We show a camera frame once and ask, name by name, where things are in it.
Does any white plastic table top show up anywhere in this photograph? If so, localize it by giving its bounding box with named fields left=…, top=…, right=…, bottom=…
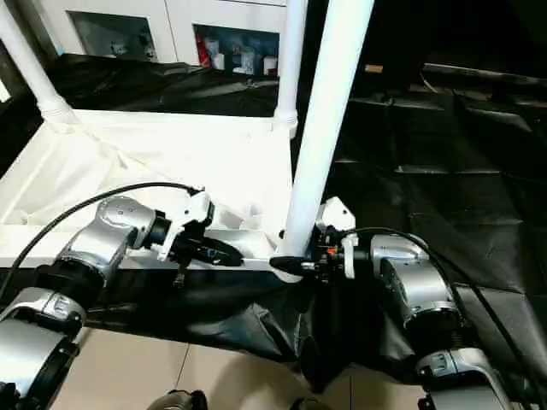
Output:
left=0, top=108, right=307, bottom=283

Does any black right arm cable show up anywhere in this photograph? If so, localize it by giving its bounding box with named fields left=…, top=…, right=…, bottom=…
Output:
left=338, top=224, right=547, bottom=407

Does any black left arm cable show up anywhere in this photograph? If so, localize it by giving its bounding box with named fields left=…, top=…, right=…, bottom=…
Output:
left=0, top=181, right=206, bottom=291

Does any white glass door cabinet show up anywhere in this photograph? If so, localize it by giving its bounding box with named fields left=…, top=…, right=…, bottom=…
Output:
left=38, top=0, right=314, bottom=79

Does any black left robot foot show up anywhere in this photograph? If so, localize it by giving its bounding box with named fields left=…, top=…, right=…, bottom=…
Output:
left=147, top=389, right=209, bottom=410

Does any white plastic table leg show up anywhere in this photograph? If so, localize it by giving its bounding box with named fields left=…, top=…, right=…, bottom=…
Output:
left=275, top=0, right=375, bottom=276
left=273, top=0, right=309, bottom=138
left=0, top=0, right=76, bottom=125

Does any black right robot foot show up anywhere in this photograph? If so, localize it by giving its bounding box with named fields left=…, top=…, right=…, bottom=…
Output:
left=291, top=397, right=334, bottom=410

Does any grey curtain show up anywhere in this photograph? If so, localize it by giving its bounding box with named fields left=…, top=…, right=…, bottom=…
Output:
left=13, top=0, right=65, bottom=61

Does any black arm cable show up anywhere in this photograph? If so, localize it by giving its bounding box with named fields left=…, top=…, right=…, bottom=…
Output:
left=338, top=224, right=547, bottom=407
left=0, top=181, right=206, bottom=291

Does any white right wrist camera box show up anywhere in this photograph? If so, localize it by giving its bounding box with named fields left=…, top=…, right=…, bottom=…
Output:
left=314, top=196, right=361, bottom=279

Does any black table mat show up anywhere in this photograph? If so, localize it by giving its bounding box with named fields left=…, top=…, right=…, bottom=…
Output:
left=0, top=51, right=547, bottom=392

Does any black robot foot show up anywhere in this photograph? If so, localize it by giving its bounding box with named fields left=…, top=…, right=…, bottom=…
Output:
left=147, top=389, right=209, bottom=410
left=291, top=397, right=334, bottom=410

